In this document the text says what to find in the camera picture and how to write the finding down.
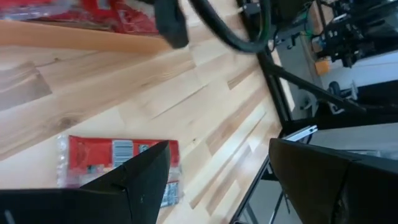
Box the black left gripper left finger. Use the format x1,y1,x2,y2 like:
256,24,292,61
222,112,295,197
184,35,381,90
0,139,172,224

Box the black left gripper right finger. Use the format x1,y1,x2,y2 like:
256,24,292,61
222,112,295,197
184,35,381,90
268,138,398,224

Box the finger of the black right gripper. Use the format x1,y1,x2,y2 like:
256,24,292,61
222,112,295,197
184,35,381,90
154,0,190,50

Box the red popcorn bag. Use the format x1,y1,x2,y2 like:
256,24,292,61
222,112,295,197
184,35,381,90
0,0,78,21
77,0,161,35

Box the orange plastic basket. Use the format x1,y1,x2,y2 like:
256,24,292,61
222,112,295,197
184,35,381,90
0,20,174,54

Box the clear-wrapped red popcorn pack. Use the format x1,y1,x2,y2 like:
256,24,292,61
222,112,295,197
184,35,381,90
57,135,184,208

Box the small orange box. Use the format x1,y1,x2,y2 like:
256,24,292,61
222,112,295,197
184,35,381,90
314,58,330,77

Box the black background equipment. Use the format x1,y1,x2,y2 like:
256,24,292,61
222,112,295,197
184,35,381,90
310,0,398,68

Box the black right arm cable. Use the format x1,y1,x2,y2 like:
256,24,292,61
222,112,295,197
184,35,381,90
188,0,272,54

